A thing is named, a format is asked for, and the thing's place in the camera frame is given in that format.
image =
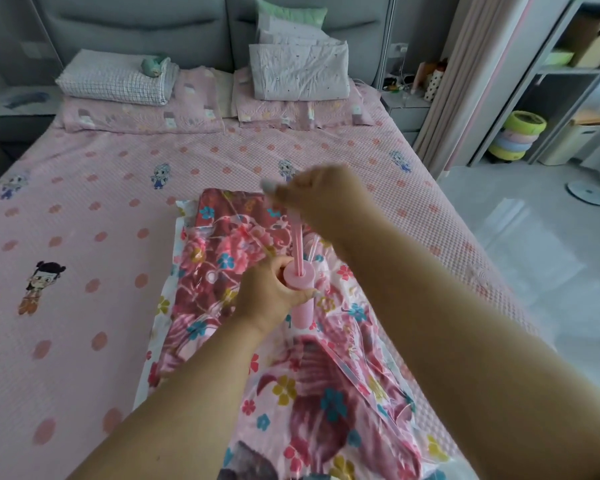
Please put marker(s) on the pastel striped round stool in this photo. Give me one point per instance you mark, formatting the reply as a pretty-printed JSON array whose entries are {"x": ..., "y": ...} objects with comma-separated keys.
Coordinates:
[{"x": 517, "y": 136}]

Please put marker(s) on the white lidded bin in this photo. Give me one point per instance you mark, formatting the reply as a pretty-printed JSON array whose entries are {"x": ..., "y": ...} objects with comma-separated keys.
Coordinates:
[{"x": 570, "y": 140}]

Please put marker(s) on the grey upholstered headboard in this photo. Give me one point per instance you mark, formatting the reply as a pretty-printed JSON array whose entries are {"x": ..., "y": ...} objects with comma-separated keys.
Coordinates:
[{"x": 145, "y": 37}]

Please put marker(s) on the person's right forearm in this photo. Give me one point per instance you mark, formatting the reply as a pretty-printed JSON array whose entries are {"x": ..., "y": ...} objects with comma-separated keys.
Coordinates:
[{"x": 490, "y": 364}]

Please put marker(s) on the yellow cardboard box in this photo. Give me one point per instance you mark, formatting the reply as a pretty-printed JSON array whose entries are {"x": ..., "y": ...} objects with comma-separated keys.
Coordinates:
[{"x": 599, "y": 50}]

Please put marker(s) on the white black-dotted cylinder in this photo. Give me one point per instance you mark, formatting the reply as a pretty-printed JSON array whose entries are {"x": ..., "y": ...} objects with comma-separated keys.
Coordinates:
[{"x": 433, "y": 85}]

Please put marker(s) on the person's left forearm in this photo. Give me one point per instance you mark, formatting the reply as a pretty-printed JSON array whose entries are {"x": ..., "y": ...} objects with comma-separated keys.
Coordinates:
[{"x": 180, "y": 414}]

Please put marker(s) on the green tissue box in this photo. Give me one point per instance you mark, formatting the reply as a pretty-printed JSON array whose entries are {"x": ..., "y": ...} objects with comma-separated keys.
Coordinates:
[{"x": 559, "y": 58}]

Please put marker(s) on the white wall socket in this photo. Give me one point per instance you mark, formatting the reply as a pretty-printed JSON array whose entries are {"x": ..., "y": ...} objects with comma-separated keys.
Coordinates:
[{"x": 399, "y": 48}]

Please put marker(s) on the red floral blanket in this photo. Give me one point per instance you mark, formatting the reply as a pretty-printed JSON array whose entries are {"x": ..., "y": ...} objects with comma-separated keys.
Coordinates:
[{"x": 320, "y": 414}]

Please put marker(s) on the pale green pillow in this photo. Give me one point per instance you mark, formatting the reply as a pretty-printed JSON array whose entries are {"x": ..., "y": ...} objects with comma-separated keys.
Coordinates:
[{"x": 290, "y": 12}]

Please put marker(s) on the grey dotted quilt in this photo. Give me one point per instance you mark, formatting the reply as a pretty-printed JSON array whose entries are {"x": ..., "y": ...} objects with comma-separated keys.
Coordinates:
[{"x": 300, "y": 72}]

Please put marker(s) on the white checked folded pillow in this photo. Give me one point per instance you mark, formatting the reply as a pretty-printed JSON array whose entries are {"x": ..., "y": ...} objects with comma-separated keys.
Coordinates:
[{"x": 110, "y": 79}]

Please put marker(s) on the white pink curtain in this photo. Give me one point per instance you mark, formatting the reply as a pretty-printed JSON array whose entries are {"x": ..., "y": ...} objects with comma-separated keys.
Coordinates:
[{"x": 460, "y": 84}]

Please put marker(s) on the small teal plush toy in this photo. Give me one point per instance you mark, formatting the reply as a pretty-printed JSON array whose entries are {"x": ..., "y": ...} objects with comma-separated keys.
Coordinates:
[{"x": 152, "y": 67}]

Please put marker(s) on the round white floor disc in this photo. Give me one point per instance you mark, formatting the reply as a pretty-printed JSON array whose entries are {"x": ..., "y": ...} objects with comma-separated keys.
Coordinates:
[{"x": 589, "y": 193}]

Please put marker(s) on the flower-print plastic storage bag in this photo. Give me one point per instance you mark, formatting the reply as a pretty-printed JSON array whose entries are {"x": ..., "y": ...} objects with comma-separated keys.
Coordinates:
[{"x": 145, "y": 374}]

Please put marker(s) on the pink cartoon bed sheet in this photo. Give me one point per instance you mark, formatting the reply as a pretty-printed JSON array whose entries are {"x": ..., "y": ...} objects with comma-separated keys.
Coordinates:
[{"x": 80, "y": 219}]

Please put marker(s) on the person's right hand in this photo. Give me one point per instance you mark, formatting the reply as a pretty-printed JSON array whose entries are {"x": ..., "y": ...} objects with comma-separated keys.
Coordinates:
[{"x": 330, "y": 199}]

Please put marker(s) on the lilac hand pump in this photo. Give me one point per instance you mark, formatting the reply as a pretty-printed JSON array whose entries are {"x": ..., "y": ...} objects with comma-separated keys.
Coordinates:
[{"x": 303, "y": 314}]

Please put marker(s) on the person's left hand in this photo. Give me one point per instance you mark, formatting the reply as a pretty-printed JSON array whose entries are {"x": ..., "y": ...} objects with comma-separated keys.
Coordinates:
[{"x": 267, "y": 297}]

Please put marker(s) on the white bedside cabinet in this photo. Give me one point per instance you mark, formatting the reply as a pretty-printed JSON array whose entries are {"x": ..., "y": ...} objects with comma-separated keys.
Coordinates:
[
  {"x": 17, "y": 127},
  {"x": 406, "y": 115}
]

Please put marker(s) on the grey open shelf unit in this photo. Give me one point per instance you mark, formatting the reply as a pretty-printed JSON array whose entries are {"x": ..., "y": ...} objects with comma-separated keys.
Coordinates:
[{"x": 550, "y": 92}]

